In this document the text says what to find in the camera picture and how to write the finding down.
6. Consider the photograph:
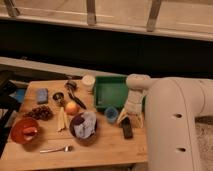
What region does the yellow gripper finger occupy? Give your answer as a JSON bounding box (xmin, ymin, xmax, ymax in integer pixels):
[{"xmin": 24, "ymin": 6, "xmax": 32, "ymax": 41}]
[
  {"xmin": 136, "ymin": 113, "xmax": 144, "ymax": 128},
  {"xmin": 117, "ymin": 109, "xmax": 128, "ymax": 124}
]

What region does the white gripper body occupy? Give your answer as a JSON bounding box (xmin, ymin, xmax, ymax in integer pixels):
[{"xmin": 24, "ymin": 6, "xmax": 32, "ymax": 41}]
[{"xmin": 124, "ymin": 90, "xmax": 145, "ymax": 115}]

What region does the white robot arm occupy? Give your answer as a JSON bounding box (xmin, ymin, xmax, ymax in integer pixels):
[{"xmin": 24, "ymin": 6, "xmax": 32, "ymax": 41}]
[{"xmin": 120, "ymin": 74, "xmax": 213, "ymax": 171}]

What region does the small blue cup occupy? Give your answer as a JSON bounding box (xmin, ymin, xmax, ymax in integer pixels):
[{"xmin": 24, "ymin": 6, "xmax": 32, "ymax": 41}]
[{"xmin": 104, "ymin": 107, "xmax": 118, "ymax": 123}]

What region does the white paper cup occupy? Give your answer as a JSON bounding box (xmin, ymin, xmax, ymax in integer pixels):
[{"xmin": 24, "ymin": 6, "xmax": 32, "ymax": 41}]
[{"xmin": 82, "ymin": 75, "xmax": 95, "ymax": 92}]

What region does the small metal cup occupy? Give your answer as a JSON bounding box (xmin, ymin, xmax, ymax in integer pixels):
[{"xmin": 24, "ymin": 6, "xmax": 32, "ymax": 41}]
[{"xmin": 53, "ymin": 92, "xmax": 65, "ymax": 106}]

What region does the green plastic tray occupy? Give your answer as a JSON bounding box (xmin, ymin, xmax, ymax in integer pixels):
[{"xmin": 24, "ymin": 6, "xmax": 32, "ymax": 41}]
[{"xmin": 94, "ymin": 76, "xmax": 131, "ymax": 111}]

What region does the crumpled grey-blue cloth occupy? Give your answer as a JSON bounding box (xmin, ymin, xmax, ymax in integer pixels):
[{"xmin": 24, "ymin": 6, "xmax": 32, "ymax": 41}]
[{"xmin": 73, "ymin": 112, "xmax": 96, "ymax": 139}]

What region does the orange fruit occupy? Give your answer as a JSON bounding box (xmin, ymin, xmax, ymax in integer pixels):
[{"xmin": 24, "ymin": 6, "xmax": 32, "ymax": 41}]
[{"xmin": 65, "ymin": 101, "xmax": 80, "ymax": 115}]

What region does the wooden table board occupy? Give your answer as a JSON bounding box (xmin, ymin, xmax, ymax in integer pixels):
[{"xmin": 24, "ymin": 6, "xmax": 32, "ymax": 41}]
[{"xmin": 0, "ymin": 78, "xmax": 149, "ymax": 171}]

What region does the bunch of dark grapes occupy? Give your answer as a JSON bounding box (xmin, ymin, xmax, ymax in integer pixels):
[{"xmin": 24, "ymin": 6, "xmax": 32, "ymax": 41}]
[{"xmin": 24, "ymin": 105, "xmax": 53, "ymax": 121}]

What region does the blue sponge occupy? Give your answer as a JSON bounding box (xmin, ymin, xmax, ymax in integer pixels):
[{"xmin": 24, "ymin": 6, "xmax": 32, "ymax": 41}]
[{"xmin": 36, "ymin": 88, "xmax": 48, "ymax": 104}]

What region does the red object in bowl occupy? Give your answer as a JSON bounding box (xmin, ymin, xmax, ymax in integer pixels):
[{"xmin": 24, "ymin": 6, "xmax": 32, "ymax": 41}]
[{"xmin": 23, "ymin": 127, "xmax": 38, "ymax": 136}]

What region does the orange bowl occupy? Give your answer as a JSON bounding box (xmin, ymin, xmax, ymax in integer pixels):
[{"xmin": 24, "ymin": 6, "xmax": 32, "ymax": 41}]
[{"xmin": 10, "ymin": 117, "xmax": 39, "ymax": 144}]

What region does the blue object on chair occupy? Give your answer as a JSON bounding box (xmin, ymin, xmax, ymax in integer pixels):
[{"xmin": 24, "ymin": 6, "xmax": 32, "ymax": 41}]
[{"xmin": 11, "ymin": 88, "xmax": 26, "ymax": 103}]

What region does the black handled knife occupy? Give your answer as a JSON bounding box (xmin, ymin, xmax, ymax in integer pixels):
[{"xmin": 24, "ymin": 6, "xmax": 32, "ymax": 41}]
[{"xmin": 68, "ymin": 92, "xmax": 87, "ymax": 109}]

